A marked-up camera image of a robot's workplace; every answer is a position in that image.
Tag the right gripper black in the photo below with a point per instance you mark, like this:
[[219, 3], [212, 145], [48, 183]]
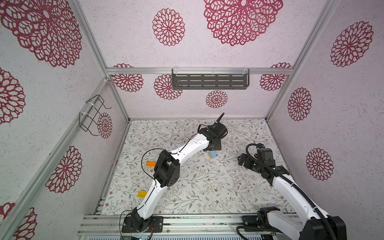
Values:
[[240, 160]]

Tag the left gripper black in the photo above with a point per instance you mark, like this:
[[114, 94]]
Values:
[[218, 147]]

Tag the light blue wood block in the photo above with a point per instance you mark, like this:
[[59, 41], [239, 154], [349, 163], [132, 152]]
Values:
[[213, 154]]

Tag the orange wood block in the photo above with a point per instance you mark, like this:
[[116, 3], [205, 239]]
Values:
[[151, 164]]

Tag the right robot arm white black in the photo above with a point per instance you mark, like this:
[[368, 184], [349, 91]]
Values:
[[311, 223]]

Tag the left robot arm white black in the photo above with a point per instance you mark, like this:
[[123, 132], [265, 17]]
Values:
[[168, 166]]

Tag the yellow wood block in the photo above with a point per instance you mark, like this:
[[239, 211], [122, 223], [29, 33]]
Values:
[[142, 194]]

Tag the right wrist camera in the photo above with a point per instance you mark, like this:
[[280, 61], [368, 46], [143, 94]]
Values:
[[265, 154]]

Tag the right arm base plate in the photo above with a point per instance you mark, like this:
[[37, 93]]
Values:
[[251, 222]]

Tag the grey metal wall shelf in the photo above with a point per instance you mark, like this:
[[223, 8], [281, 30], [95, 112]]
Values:
[[209, 81]]

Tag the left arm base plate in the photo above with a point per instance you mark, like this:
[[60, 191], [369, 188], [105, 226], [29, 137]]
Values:
[[151, 225]]

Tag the black wire wall rack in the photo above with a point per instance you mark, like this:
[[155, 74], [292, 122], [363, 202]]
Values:
[[95, 121]]

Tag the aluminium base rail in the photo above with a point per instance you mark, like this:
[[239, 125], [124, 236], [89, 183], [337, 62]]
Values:
[[188, 224]]

